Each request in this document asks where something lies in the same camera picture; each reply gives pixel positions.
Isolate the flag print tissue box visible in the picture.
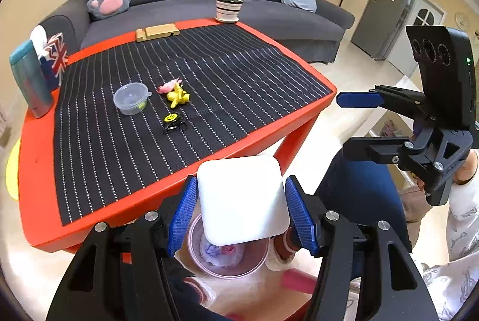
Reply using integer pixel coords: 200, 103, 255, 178
39, 33, 69, 88

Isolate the pink toy figure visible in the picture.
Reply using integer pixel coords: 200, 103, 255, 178
156, 79, 183, 95

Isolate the person's shoe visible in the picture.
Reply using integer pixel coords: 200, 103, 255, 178
183, 276, 218, 307
269, 227, 301, 271

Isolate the potted cactus in striped pot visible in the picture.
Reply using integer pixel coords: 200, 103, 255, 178
215, 0, 244, 23

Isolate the yellow stool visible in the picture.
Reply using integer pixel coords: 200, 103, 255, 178
5, 138, 24, 201

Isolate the white cloth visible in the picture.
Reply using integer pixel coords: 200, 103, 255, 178
30, 25, 48, 54

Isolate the white door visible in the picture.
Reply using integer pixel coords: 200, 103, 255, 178
397, 0, 446, 75

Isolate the white plastic bag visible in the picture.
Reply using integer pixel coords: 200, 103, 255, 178
220, 250, 245, 268

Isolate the pink soft object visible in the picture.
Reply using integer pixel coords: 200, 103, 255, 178
281, 269, 319, 295

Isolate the pink trash bin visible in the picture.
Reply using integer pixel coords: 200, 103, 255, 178
187, 212, 270, 279

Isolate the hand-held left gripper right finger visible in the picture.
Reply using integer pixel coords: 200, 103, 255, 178
285, 174, 438, 321

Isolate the clear plastic container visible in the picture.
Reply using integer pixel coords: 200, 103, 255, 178
113, 83, 152, 116

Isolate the wooden phone stand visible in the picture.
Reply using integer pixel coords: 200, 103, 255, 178
135, 24, 180, 43

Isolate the teal thermos bottle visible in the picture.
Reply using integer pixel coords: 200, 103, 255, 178
9, 40, 55, 118

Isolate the red table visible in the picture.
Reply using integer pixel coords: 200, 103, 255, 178
20, 18, 336, 253

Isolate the yellow smiley keychain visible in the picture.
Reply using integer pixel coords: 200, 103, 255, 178
163, 112, 188, 135

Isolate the white square lid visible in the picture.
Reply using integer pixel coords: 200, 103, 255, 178
197, 155, 290, 246

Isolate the yellow toy figure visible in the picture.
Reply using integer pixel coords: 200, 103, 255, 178
166, 86, 191, 108

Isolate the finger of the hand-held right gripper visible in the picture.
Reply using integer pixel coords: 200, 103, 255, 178
337, 84, 431, 120
342, 136, 417, 165

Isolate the dark grey sofa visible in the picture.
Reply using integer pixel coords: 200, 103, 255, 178
39, 0, 355, 63

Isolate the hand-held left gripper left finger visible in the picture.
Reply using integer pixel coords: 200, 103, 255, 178
45, 175, 199, 321

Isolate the grey refrigerator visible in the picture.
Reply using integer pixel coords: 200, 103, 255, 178
351, 0, 415, 60

